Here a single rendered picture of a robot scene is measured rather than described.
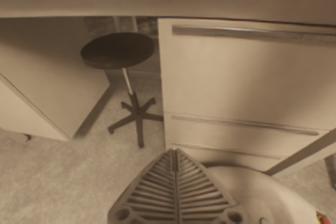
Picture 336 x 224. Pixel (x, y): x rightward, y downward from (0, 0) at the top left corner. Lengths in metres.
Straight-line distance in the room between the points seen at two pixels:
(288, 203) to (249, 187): 0.12
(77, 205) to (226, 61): 0.99
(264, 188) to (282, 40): 0.47
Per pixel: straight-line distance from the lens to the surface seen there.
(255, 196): 0.64
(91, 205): 0.98
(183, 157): 0.16
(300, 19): 0.32
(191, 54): 0.30
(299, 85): 0.40
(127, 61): 0.60
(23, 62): 0.79
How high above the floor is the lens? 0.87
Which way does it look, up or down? 49 degrees down
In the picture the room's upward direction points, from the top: 1 degrees counter-clockwise
